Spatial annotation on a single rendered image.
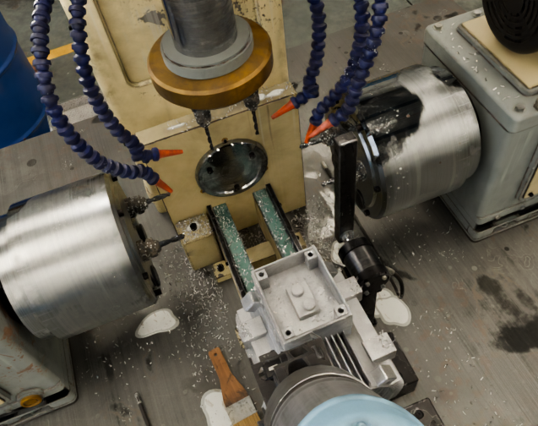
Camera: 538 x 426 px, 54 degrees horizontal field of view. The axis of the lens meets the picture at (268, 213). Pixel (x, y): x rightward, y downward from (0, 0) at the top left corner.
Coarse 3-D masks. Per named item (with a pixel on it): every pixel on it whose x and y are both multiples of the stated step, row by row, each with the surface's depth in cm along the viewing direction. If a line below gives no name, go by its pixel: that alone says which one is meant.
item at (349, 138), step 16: (336, 144) 74; (352, 144) 74; (336, 160) 77; (352, 160) 77; (336, 176) 80; (352, 176) 80; (336, 192) 83; (352, 192) 83; (336, 208) 87; (352, 208) 87; (336, 224) 90; (352, 224) 90
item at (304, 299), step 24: (288, 264) 77; (312, 264) 77; (264, 288) 77; (288, 288) 75; (312, 288) 76; (336, 288) 72; (264, 312) 76; (288, 312) 74; (312, 312) 73; (336, 312) 70; (288, 336) 69
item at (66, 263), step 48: (48, 192) 88; (96, 192) 85; (0, 240) 82; (48, 240) 81; (96, 240) 81; (144, 240) 101; (48, 288) 80; (96, 288) 82; (144, 288) 85; (48, 336) 89
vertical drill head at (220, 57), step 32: (160, 0) 67; (192, 0) 64; (224, 0) 67; (192, 32) 68; (224, 32) 69; (256, 32) 76; (160, 64) 74; (192, 64) 70; (224, 64) 70; (256, 64) 72; (192, 96) 71; (224, 96) 71; (256, 96) 78; (256, 128) 83
